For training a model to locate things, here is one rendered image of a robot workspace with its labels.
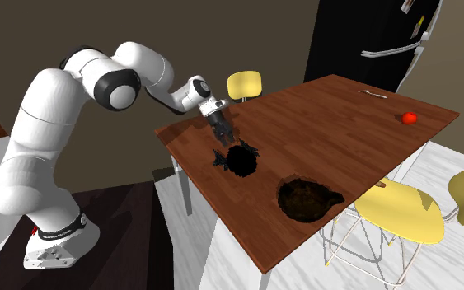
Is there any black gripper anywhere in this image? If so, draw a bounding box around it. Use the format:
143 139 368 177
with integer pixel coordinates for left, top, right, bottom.
207 110 236 147

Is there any black round spiky object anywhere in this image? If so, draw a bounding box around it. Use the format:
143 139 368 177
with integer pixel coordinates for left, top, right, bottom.
212 138 260 179

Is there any yellow chair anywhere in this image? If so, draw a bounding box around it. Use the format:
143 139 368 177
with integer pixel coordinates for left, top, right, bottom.
321 157 464 287
226 70 264 104

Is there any brown wooden table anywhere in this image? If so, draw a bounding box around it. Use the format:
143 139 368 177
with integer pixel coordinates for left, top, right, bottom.
154 73 461 290

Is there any dark robot stand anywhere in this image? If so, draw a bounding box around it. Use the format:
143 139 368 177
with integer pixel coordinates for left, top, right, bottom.
0 180 175 290

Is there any silver fork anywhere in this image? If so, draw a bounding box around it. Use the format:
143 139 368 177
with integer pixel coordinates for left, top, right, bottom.
359 89 388 100

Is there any black refrigerator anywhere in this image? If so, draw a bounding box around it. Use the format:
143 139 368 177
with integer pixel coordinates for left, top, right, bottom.
303 0 444 94

